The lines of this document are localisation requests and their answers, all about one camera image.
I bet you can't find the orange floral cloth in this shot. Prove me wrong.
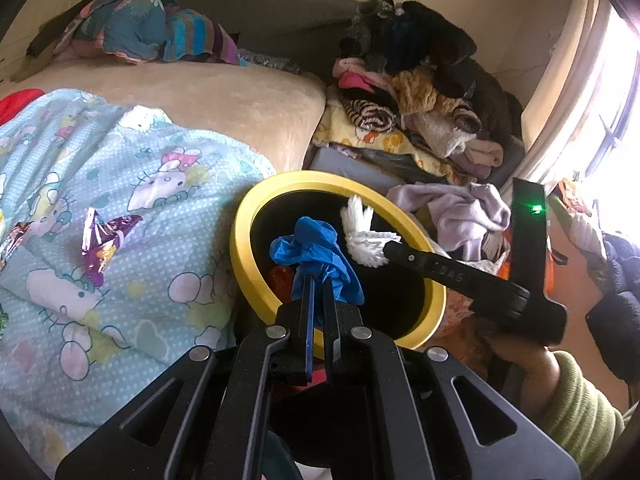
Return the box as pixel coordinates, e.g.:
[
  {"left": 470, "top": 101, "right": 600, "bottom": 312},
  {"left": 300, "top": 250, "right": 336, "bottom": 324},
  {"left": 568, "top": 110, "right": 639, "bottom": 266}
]
[{"left": 440, "top": 290, "right": 501, "bottom": 376}]

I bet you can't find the light blue cat print blanket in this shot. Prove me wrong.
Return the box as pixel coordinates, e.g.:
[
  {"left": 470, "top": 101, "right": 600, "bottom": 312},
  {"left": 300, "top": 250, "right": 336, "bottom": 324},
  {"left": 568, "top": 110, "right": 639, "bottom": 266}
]
[{"left": 0, "top": 87, "right": 278, "bottom": 478}]

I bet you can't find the blue floral quilt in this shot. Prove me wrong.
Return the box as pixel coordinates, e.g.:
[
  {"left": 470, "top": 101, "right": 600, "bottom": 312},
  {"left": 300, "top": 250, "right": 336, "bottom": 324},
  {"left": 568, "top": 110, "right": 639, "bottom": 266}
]
[{"left": 55, "top": 0, "right": 178, "bottom": 65}]

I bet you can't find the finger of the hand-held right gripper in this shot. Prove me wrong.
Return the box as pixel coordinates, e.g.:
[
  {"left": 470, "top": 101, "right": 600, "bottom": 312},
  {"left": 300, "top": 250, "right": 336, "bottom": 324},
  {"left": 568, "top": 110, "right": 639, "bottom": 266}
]
[{"left": 381, "top": 240, "right": 532, "bottom": 321}]

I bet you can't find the person's right forearm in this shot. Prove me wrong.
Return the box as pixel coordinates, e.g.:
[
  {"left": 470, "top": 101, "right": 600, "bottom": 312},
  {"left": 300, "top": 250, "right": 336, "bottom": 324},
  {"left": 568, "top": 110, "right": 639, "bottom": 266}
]
[{"left": 487, "top": 335, "right": 626, "bottom": 478}]

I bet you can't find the white yarn bundle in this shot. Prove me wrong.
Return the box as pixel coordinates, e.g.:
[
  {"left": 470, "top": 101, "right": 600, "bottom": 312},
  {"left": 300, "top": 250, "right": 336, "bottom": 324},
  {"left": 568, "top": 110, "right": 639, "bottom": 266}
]
[{"left": 340, "top": 195, "right": 401, "bottom": 268}]

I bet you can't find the clear plastic bag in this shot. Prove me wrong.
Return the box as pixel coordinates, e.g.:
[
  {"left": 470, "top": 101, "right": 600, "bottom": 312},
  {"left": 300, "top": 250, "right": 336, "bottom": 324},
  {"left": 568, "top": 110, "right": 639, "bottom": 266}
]
[{"left": 240, "top": 47, "right": 301, "bottom": 74}]

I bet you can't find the white curtain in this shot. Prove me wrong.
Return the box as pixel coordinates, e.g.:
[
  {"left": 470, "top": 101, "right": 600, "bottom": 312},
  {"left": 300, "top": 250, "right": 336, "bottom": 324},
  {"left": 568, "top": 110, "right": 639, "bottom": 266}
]
[{"left": 520, "top": 0, "right": 626, "bottom": 196}]

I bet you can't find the black bin with yellow rim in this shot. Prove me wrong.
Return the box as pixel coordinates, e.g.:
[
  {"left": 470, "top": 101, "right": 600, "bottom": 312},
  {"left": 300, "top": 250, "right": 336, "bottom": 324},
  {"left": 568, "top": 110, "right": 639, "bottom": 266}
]
[{"left": 230, "top": 170, "right": 447, "bottom": 351}]

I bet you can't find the pile of clothes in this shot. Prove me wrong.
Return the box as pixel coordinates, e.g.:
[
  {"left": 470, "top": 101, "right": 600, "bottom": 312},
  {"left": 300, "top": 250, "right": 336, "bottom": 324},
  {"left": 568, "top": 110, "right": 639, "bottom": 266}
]
[{"left": 312, "top": 0, "right": 526, "bottom": 186}]

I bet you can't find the blue rubber glove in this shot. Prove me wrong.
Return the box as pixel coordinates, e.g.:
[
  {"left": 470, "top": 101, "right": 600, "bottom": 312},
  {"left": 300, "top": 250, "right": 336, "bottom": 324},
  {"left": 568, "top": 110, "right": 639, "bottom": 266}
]
[{"left": 270, "top": 216, "right": 366, "bottom": 307}]

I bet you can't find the grey headboard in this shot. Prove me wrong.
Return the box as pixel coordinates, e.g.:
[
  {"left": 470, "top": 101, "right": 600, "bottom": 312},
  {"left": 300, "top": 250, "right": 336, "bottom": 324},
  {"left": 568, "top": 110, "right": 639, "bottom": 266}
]
[{"left": 150, "top": 0, "right": 361, "bottom": 81}]

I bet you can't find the window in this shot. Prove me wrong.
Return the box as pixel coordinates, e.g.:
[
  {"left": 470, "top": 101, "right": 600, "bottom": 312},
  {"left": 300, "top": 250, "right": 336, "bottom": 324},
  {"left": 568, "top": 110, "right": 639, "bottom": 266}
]
[{"left": 582, "top": 0, "right": 640, "bottom": 241}]

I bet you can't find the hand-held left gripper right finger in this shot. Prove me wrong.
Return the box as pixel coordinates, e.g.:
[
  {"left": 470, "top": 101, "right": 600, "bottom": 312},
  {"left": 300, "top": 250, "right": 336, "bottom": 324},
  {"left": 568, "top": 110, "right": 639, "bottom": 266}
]
[{"left": 322, "top": 280, "right": 583, "bottom": 480}]

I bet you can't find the dark blue jacket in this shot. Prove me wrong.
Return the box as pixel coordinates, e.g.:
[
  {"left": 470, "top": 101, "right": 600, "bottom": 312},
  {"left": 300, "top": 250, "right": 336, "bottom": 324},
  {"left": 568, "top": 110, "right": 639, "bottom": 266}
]
[{"left": 585, "top": 232, "right": 640, "bottom": 381}]

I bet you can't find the striped towel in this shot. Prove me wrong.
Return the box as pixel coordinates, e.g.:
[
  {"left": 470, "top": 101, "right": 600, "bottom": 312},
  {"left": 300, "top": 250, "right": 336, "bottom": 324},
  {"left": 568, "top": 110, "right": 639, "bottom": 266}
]
[{"left": 162, "top": 8, "right": 248, "bottom": 67}]

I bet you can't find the red pink blanket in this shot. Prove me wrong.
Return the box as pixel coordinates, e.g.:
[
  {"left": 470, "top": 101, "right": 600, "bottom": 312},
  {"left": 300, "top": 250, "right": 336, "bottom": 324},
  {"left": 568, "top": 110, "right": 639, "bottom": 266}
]
[{"left": 0, "top": 88, "right": 46, "bottom": 123}]

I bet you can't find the dark brown garment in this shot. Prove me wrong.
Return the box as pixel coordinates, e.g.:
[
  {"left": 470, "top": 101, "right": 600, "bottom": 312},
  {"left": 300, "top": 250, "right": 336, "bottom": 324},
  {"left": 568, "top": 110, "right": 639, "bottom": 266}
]
[{"left": 12, "top": 2, "right": 88, "bottom": 83}]

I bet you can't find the beige bed mattress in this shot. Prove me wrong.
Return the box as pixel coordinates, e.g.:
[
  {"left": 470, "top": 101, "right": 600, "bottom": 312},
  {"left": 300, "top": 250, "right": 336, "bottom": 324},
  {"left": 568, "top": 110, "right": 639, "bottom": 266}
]
[{"left": 10, "top": 57, "right": 328, "bottom": 181}]

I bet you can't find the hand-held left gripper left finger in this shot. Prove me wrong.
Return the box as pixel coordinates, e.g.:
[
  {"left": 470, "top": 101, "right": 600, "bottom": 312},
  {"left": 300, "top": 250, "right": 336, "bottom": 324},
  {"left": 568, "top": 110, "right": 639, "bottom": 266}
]
[{"left": 55, "top": 280, "right": 321, "bottom": 480}]

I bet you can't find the lilac cloth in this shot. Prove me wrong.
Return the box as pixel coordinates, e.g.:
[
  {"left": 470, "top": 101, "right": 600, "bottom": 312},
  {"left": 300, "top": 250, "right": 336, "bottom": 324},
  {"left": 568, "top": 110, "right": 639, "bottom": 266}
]
[{"left": 387, "top": 182, "right": 511, "bottom": 261}]

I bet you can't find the grey folded sheet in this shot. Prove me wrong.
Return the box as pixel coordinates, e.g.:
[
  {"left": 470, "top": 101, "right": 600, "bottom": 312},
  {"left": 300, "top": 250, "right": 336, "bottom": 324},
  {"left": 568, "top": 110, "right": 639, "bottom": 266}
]
[{"left": 305, "top": 145, "right": 416, "bottom": 196}]

